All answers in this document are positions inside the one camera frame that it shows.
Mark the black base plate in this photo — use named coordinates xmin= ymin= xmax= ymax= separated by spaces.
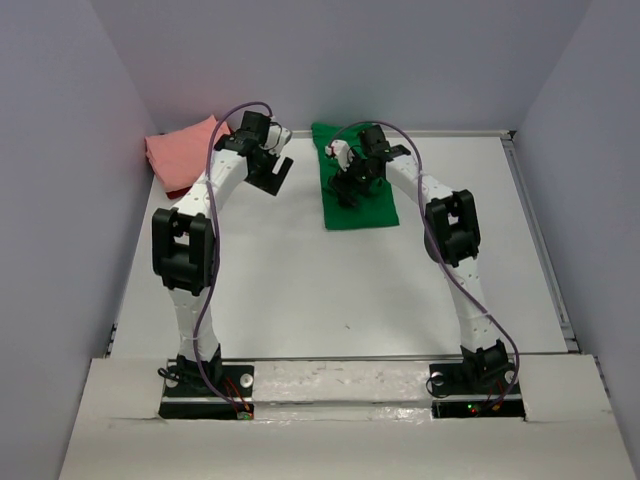
xmin=425 ymin=362 xmax=526 ymax=420
xmin=157 ymin=361 xmax=255 ymax=421

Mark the white cardboard front cover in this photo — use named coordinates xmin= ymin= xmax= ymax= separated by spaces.
xmin=61 ymin=355 xmax=635 ymax=479

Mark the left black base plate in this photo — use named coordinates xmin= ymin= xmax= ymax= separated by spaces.
xmin=157 ymin=361 xmax=255 ymax=421

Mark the pink folded t shirt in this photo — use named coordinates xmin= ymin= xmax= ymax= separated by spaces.
xmin=145 ymin=115 xmax=218 ymax=194

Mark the green t shirt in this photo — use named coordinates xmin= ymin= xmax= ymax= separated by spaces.
xmin=311 ymin=122 xmax=400 ymax=231

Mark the dark red folded t shirt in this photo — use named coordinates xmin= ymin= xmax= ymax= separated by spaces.
xmin=166 ymin=188 xmax=189 ymax=200

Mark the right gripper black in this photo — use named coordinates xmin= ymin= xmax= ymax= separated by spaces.
xmin=330 ymin=148 xmax=380 ymax=207

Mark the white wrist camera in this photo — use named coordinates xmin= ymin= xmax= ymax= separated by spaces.
xmin=264 ymin=121 xmax=292 ymax=156
xmin=325 ymin=140 xmax=359 ymax=172

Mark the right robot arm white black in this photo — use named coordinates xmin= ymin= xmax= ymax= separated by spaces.
xmin=324 ymin=122 xmax=519 ymax=404

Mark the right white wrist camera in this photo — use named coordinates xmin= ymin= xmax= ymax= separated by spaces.
xmin=325 ymin=140 xmax=359 ymax=172

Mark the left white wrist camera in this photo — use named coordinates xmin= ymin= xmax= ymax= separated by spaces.
xmin=264 ymin=121 xmax=292 ymax=156

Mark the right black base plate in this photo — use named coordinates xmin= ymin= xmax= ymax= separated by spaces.
xmin=425 ymin=362 xmax=526 ymax=420

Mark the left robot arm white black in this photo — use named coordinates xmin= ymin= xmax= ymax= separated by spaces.
xmin=151 ymin=109 xmax=293 ymax=404

